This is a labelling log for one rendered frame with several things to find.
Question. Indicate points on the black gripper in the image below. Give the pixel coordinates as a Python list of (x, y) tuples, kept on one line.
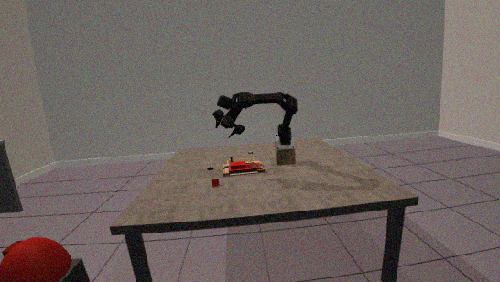
[(218, 115)]

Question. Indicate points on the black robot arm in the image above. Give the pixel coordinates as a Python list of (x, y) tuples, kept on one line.
[(247, 99)]

